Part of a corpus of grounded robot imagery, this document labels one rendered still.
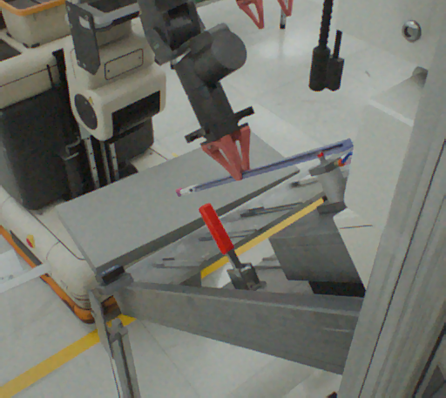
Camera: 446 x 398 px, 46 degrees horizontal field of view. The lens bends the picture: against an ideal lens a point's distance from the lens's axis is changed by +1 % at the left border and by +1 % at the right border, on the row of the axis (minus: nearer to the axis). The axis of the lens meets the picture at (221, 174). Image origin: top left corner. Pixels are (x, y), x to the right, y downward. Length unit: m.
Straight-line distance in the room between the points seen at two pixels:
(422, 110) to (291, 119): 2.48
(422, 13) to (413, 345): 0.17
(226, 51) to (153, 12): 0.13
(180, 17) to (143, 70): 0.66
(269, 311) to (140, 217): 0.83
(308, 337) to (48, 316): 1.51
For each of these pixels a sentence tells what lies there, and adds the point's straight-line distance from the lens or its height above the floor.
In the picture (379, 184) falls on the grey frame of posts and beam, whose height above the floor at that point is 1.34.
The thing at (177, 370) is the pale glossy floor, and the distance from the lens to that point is 1.74.
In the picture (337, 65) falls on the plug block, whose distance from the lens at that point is 0.71.
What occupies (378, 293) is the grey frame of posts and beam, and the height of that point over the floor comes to 1.27.
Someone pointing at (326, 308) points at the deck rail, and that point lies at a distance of 0.43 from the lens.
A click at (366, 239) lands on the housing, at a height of 1.23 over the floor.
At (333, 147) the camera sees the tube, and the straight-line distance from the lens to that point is 0.64.
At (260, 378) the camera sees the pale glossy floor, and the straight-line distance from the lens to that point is 1.72.
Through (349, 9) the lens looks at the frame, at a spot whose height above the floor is 1.40.
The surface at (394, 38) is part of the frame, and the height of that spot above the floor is 1.40.
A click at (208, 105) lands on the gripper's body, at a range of 0.80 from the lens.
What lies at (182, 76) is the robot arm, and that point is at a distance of 0.81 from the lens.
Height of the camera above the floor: 1.51
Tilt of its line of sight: 40 degrees down
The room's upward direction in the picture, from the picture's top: straight up
